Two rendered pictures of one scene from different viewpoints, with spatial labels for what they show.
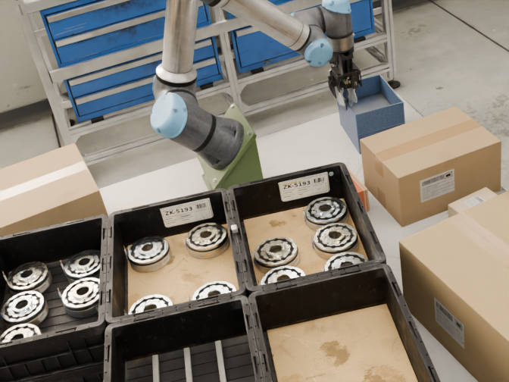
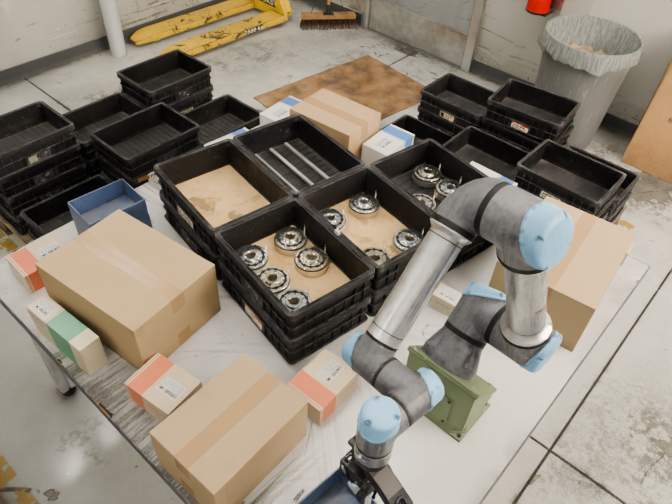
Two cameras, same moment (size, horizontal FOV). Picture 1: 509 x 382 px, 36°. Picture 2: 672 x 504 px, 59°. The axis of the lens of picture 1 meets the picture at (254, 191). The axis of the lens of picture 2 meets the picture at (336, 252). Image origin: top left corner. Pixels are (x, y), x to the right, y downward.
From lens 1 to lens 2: 2.55 m
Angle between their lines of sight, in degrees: 93
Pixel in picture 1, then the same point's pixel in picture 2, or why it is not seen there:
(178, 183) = (506, 391)
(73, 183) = not seen: hidden behind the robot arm
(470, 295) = (154, 235)
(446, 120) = (218, 459)
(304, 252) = (294, 275)
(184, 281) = (367, 236)
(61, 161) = (573, 283)
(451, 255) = (172, 260)
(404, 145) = (254, 401)
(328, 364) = (238, 210)
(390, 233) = not seen: hidden behind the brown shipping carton
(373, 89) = not seen: outside the picture
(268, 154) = (447, 464)
